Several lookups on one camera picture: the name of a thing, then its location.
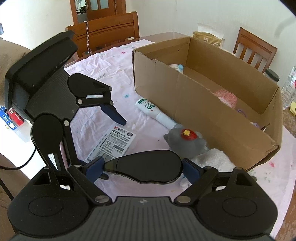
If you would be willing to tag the white tube with green label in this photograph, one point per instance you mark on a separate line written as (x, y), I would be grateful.
(150, 107)

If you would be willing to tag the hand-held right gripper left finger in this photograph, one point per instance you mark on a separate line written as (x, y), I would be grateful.
(94, 169)

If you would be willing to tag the printed card package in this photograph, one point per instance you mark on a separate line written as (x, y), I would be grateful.
(115, 141)

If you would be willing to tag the white sock with blue stripe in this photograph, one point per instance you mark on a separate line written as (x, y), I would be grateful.
(212, 160)

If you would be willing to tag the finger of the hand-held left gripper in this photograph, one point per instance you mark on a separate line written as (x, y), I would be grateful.
(70, 148)
(114, 114)

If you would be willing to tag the brown cardboard box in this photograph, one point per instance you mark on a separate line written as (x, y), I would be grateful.
(208, 111)

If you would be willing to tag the blue and white box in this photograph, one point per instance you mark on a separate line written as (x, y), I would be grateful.
(7, 120)

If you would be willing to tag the black glossy oval device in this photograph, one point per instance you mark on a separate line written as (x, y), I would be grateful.
(148, 165)

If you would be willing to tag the pink floral tablecloth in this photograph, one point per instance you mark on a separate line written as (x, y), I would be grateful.
(99, 69)

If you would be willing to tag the glass jar with black lid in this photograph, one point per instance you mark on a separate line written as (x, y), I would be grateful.
(271, 75)

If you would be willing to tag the gold tissue pack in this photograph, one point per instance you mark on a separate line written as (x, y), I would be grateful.
(208, 38)

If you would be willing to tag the wooden slatted chair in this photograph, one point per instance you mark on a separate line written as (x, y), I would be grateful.
(254, 51)

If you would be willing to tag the purple knitted item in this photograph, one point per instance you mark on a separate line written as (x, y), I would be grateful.
(241, 111)

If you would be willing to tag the yellow sticky notes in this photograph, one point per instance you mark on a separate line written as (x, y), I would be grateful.
(293, 109)

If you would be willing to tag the white round doll blue top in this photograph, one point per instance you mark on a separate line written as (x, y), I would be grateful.
(177, 67)

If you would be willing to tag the grey toy with red spot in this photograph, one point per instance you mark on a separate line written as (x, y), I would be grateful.
(182, 144)

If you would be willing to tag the pink knitted sock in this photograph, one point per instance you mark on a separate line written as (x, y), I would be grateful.
(225, 98)

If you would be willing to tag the small red box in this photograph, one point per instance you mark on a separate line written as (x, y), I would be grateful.
(16, 117)

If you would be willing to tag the wooden door with glass panes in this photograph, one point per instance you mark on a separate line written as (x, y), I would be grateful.
(101, 9)

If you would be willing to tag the clear plastic water bottle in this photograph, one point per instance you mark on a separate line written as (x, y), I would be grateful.
(289, 90)

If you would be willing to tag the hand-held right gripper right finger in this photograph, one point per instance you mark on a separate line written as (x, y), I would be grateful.
(190, 170)

